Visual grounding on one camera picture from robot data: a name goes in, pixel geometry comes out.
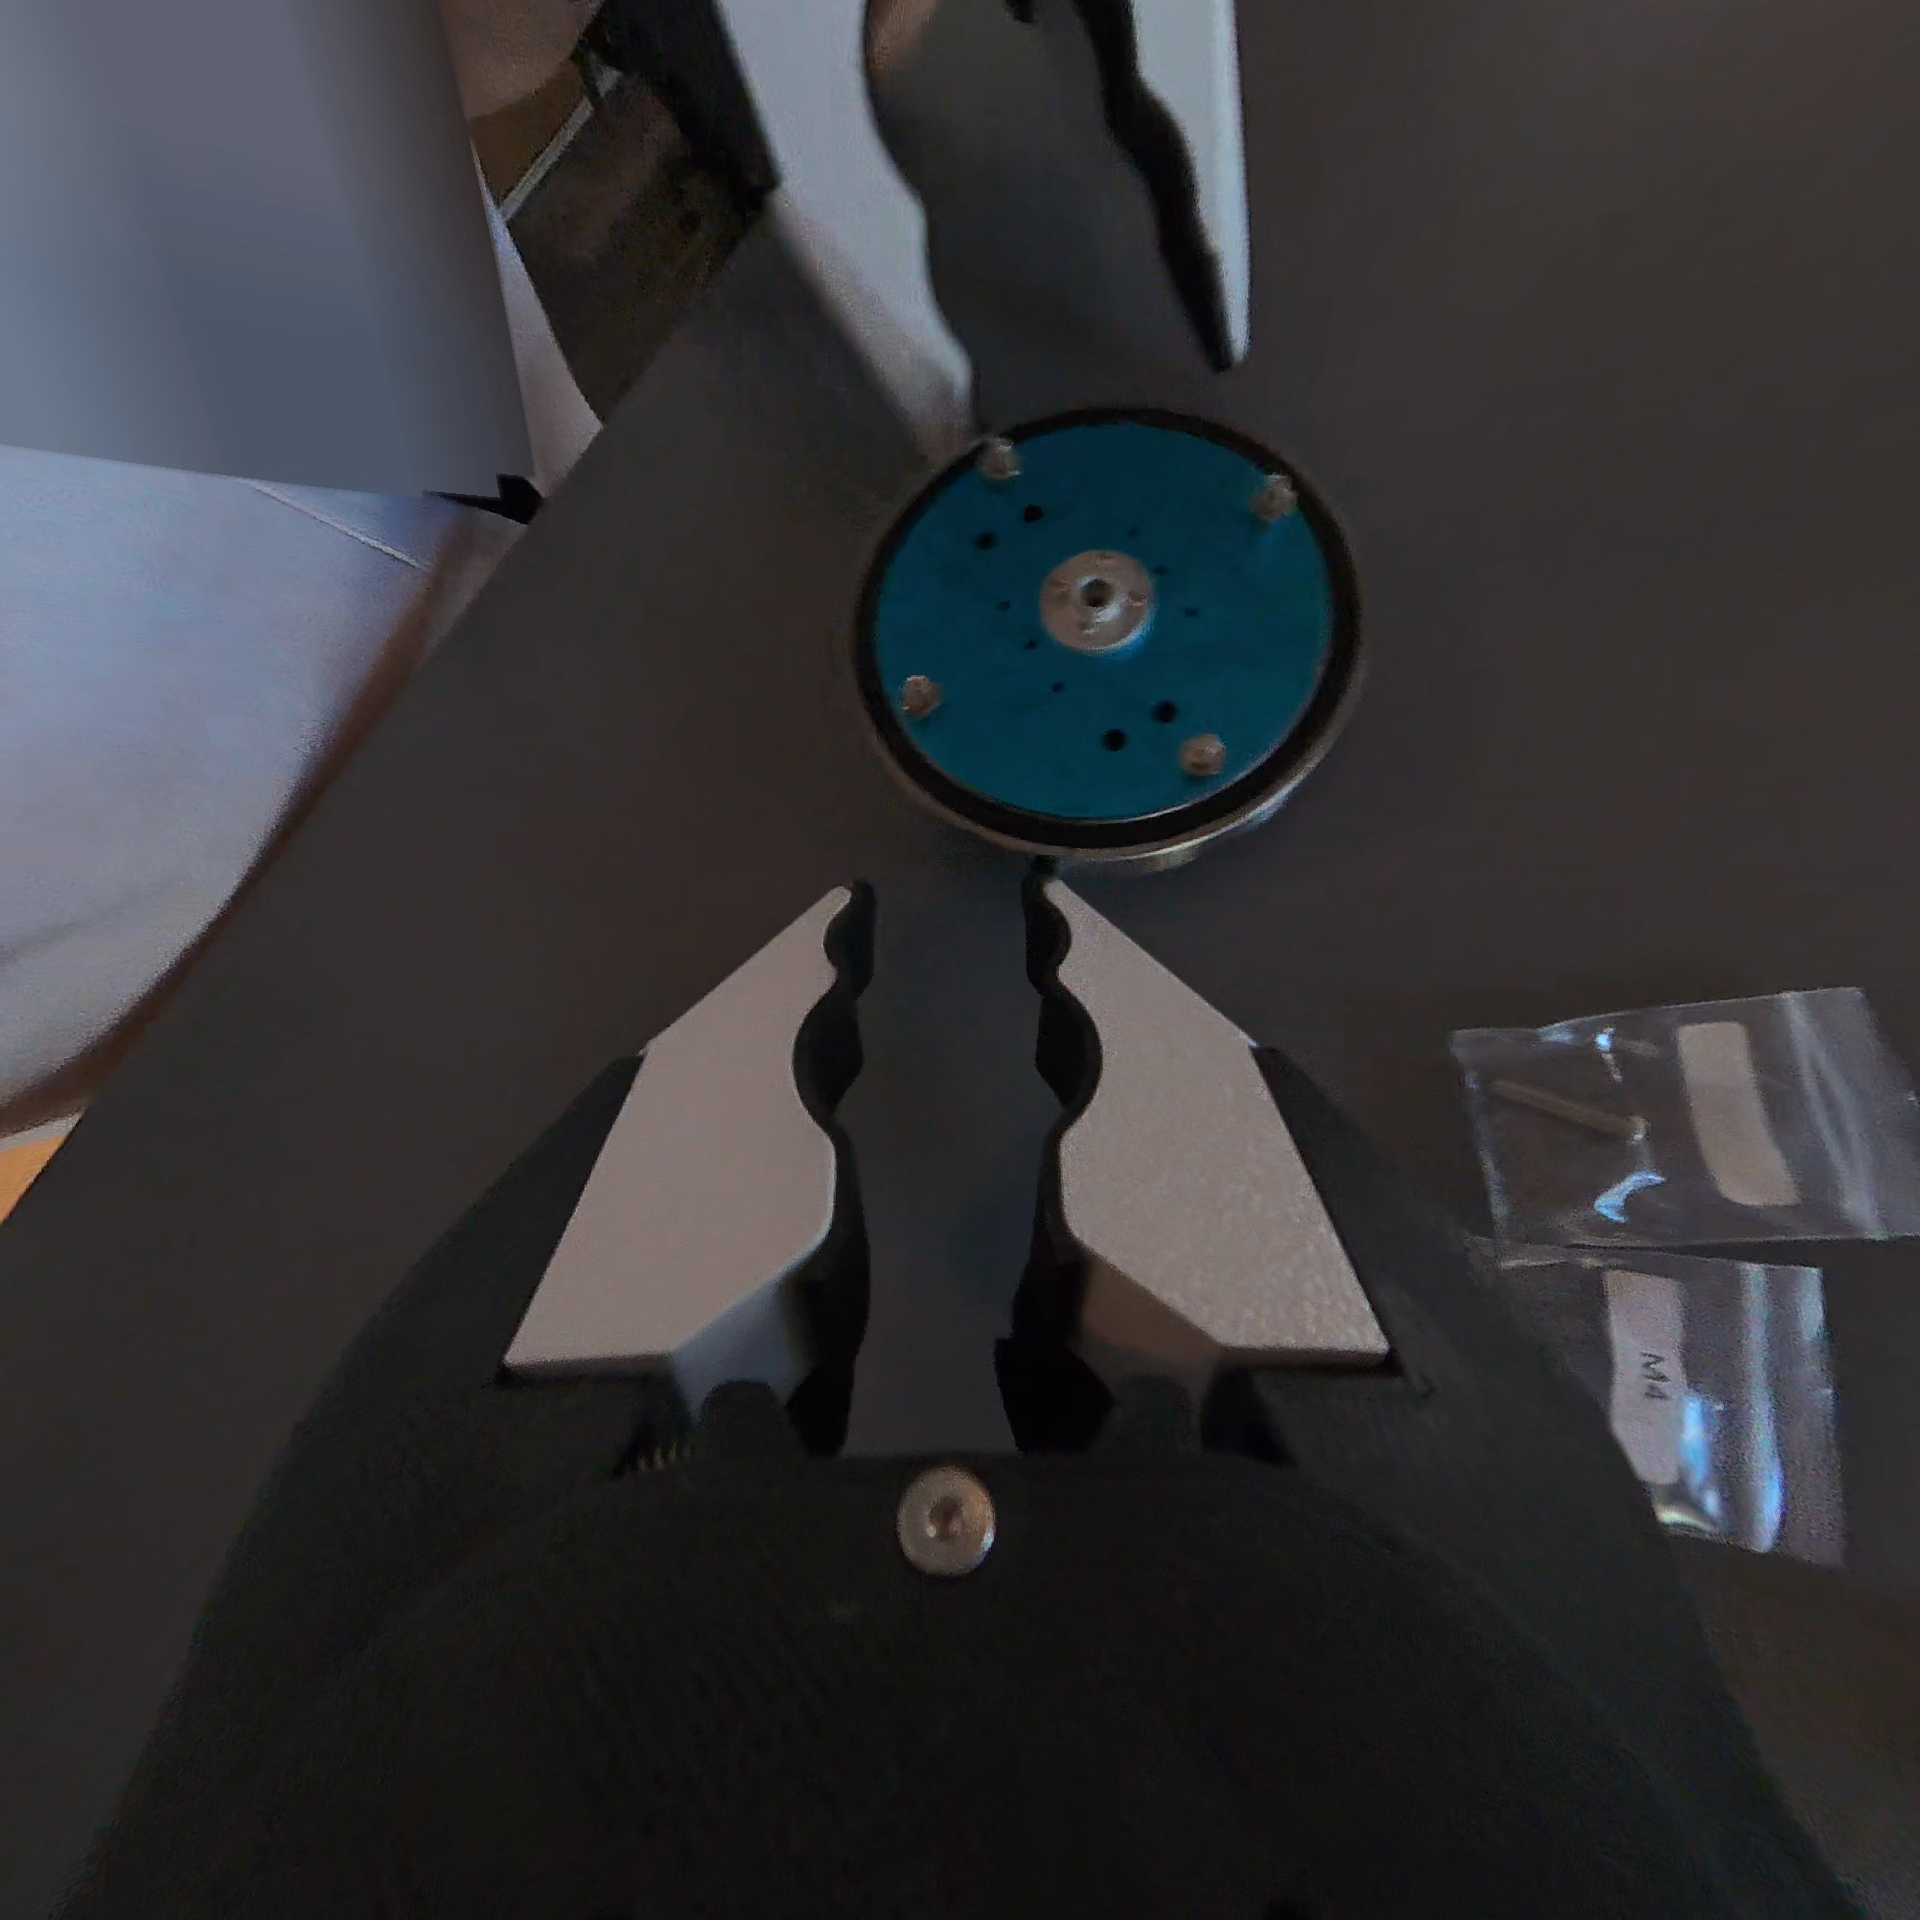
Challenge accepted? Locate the clear bag with white label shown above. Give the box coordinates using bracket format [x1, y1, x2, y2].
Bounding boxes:
[1499, 1241, 1850, 1571]

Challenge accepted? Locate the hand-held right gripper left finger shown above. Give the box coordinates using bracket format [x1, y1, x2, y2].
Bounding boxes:
[504, 882, 878, 1453]

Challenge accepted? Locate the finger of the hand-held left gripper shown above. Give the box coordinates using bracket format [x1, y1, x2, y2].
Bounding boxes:
[1035, 0, 1256, 372]
[712, 0, 980, 442]

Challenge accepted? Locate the person's white shirt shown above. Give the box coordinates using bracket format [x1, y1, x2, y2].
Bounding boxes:
[0, 443, 506, 1130]

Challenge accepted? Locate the blue disc with metal ring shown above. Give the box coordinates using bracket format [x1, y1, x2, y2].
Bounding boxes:
[853, 405, 1366, 876]

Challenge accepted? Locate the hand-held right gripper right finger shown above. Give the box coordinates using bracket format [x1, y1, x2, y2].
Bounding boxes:
[996, 876, 1393, 1453]

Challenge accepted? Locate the clear bag with long screw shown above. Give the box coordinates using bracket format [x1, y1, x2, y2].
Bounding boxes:
[1451, 986, 1920, 1257]

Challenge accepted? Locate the dark grey desk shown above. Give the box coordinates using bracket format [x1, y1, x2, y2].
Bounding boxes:
[0, 0, 1920, 1920]

